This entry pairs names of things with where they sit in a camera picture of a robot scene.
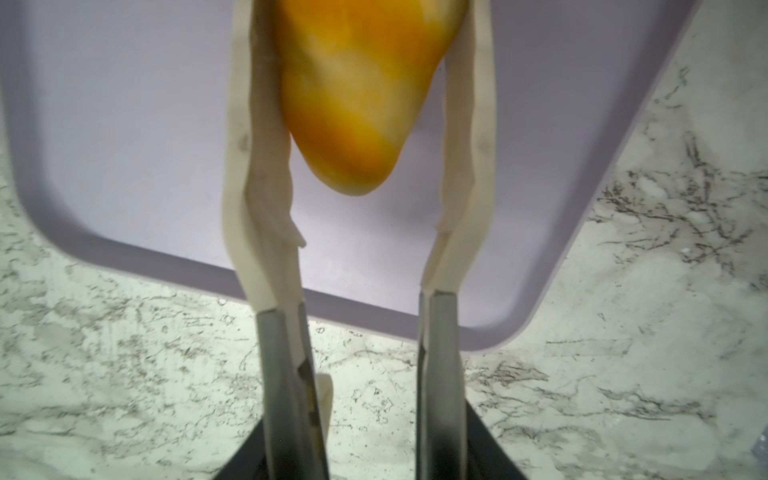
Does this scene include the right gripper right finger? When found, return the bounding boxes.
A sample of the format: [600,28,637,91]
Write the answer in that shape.
[465,401,527,480]

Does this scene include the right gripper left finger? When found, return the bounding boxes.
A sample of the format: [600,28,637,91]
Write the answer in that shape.
[214,421,267,480]

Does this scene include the white and steel tongs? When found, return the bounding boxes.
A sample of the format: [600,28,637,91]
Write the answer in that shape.
[222,1,497,479]

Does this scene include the small striped fake croissant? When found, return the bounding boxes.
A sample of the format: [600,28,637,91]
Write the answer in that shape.
[274,0,468,196]

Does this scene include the lilac plastic tray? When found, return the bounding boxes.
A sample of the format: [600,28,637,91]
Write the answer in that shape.
[1,1,698,352]

